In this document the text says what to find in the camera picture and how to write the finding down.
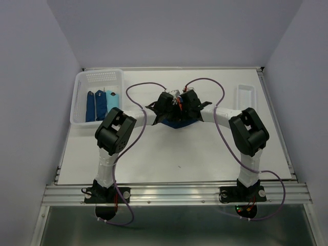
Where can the aluminium front rail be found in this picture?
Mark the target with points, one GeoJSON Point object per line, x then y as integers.
{"type": "Point", "coordinates": [167, 194]}

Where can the white perforated plastic basket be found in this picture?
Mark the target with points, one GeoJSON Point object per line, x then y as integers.
{"type": "Point", "coordinates": [105, 79]}

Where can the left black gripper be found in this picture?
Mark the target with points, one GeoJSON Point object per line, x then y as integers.
{"type": "Point", "coordinates": [159, 117]}

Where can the light blue napkin roll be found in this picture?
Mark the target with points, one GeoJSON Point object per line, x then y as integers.
{"type": "Point", "coordinates": [112, 100]}

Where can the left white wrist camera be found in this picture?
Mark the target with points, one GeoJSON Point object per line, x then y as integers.
{"type": "Point", "coordinates": [175, 94]}

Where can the white utensil tray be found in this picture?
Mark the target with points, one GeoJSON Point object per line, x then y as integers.
{"type": "Point", "coordinates": [246, 97]}

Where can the dark blue paper napkin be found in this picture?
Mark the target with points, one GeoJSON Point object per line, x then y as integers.
{"type": "Point", "coordinates": [177, 123]}

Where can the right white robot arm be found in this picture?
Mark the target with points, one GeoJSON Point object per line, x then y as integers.
{"type": "Point", "coordinates": [249, 135]}

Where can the dark blue napkin roll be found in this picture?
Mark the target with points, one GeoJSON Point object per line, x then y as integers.
{"type": "Point", "coordinates": [90, 107]}
{"type": "Point", "coordinates": [101, 105]}

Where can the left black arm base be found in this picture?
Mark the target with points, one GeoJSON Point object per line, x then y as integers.
{"type": "Point", "coordinates": [106, 201]}

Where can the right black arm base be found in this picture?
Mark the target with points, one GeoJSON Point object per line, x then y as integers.
{"type": "Point", "coordinates": [246, 199]}

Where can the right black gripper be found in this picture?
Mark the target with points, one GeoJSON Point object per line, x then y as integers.
{"type": "Point", "coordinates": [196, 115]}

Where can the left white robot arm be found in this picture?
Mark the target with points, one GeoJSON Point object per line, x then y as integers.
{"type": "Point", "coordinates": [112, 137]}

